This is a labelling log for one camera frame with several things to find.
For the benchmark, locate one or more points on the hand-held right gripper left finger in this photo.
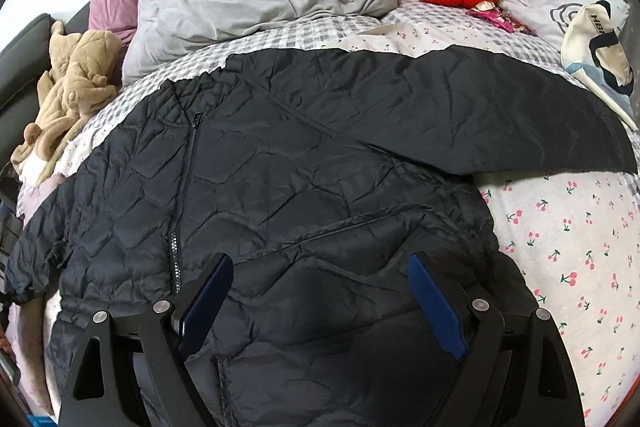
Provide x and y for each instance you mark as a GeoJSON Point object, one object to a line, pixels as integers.
{"type": "Point", "coordinates": [207, 302]}

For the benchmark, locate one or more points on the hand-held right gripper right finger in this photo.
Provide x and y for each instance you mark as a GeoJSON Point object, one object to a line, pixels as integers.
{"type": "Point", "coordinates": [437, 302]}

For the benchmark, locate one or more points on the black puffer jacket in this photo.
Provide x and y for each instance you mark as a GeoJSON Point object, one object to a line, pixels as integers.
{"type": "Point", "coordinates": [300, 157]}

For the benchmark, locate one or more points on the pink floral cloth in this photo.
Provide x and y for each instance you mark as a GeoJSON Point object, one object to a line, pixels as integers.
{"type": "Point", "coordinates": [37, 197]}

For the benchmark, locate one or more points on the beige plush robe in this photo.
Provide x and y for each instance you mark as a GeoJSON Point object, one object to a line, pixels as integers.
{"type": "Point", "coordinates": [75, 77]}

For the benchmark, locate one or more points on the pink patterned wrapper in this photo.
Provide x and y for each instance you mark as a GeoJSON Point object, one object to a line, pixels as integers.
{"type": "Point", "coordinates": [495, 14]}

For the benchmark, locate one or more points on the cream and black tote bag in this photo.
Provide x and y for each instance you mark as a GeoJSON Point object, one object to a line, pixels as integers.
{"type": "Point", "coordinates": [582, 42]}

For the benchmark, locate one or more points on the dark green sofa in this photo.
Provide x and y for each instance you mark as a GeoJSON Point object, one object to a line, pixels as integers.
{"type": "Point", "coordinates": [25, 37]}

